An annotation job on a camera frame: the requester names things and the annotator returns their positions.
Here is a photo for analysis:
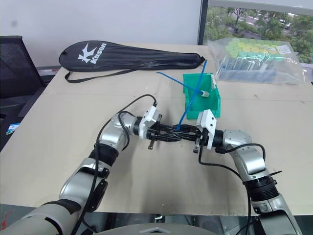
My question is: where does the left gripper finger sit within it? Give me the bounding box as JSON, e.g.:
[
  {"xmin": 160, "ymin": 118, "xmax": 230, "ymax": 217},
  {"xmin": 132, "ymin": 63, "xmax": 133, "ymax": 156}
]
[
  {"xmin": 158, "ymin": 124, "xmax": 181, "ymax": 134},
  {"xmin": 154, "ymin": 135, "xmax": 182, "ymax": 143}
]

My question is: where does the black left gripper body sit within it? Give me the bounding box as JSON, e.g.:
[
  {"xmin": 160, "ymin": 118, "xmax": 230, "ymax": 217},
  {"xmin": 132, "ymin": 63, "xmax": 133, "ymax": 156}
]
[{"xmin": 145, "ymin": 114, "xmax": 163, "ymax": 150}]

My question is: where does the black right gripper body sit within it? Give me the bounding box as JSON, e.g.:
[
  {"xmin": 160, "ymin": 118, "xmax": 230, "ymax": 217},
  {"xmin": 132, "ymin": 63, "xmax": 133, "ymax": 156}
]
[{"xmin": 192, "ymin": 126, "xmax": 209, "ymax": 154}]

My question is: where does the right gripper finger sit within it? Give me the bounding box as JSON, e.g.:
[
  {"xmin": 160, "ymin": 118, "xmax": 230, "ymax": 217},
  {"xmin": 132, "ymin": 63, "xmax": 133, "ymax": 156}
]
[
  {"xmin": 172, "ymin": 133, "xmax": 197, "ymax": 142},
  {"xmin": 176, "ymin": 124, "xmax": 200, "ymax": 133}
]

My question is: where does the blue cable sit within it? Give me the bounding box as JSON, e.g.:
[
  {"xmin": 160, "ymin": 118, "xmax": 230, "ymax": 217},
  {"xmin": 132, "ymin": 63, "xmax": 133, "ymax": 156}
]
[
  {"xmin": 175, "ymin": 60, "xmax": 208, "ymax": 132},
  {"xmin": 156, "ymin": 70, "xmax": 205, "ymax": 96}
]

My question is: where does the green plastic bin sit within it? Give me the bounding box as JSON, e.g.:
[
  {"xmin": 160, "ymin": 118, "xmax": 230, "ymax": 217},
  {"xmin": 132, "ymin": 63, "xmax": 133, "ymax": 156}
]
[{"xmin": 182, "ymin": 72, "xmax": 223, "ymax": 120}]

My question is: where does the brown cardboard sheet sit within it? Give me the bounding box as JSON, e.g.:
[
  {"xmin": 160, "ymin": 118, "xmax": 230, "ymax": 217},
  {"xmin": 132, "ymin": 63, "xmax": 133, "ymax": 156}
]
[{"xmin": 0, "ymin": 44, "xmax": 313, "ymax": 216}]

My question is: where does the black Kason racket bag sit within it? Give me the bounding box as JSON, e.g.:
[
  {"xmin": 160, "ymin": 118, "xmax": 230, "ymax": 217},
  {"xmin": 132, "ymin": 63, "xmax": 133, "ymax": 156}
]
[{"xmin": 58, "ymin": 40, "xmax": 205, "ymax": 83}]

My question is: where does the clear plastic bag of parts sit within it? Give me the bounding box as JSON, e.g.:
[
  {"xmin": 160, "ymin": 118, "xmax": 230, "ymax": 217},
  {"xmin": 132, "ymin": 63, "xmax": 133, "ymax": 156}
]
[{"xmin": 207, "ymin": 37, "xmax": 309, "ymax": 85}]

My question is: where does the small blue white card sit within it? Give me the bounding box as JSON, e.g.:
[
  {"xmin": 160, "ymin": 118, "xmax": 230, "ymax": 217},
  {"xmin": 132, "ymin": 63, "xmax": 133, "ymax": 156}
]
[{"xmin": 6, "ymin": 123, "xmax": 20, "ymax": 135}]

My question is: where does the black mesh office chair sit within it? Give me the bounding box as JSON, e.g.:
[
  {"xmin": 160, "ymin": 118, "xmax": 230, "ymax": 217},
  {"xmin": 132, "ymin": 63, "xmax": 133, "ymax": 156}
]
[{"xmin": 0, "ymin": 35, "xmax": 47, "ymax": 152}]

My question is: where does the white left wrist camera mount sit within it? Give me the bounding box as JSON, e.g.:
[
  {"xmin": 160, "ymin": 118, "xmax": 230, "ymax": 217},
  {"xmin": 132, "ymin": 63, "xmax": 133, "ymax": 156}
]
[{"xmin": 139, "ymin": 105, "xmax": 159, "ymax": 140}]

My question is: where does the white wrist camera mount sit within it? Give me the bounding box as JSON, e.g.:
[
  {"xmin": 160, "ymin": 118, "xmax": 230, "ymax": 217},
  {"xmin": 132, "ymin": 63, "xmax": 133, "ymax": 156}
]
[
  {"xmin": 139, "ymin": 105, "xmax": 159, "ymax": 140},
  {"xmin": 196, "ymin": 109, "xmax": 217, "ymax": 150}
]

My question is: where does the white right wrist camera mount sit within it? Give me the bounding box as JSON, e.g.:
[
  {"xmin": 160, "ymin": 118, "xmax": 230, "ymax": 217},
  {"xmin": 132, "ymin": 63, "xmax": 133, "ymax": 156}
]
[{"xmin": 196, "ymin": 109, "xmax": 217, "ymax": 150}]

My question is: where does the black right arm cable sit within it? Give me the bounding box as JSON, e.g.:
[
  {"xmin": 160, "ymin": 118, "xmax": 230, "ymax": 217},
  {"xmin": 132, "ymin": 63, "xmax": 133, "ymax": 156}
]
[{"xmin": 198, "ymin": 143, "xmax": 267, "ymax": 235}]

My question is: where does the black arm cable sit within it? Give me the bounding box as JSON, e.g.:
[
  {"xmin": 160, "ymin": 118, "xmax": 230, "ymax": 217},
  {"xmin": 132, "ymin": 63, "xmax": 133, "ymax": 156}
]
[
  {"xmin": 198, "ymin": 143, "xmax": 267, "ymax": 235},
  {"xmin": 70, "ymin": 94, "xmax": 158, "ymax": 235}
]

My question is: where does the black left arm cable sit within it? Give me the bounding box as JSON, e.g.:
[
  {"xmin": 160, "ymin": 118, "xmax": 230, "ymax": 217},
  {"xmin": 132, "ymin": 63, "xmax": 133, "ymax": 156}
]
[{"xmin": 70, "ymin": 94, "xmax": 158, "ymax": 235}]

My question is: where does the dark window frame post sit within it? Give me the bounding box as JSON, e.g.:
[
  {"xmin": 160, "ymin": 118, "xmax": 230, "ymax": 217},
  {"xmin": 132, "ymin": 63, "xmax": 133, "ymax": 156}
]
[{"xmin": 197, "ymin": 0, "xmax": 209, "ymax": 46}]

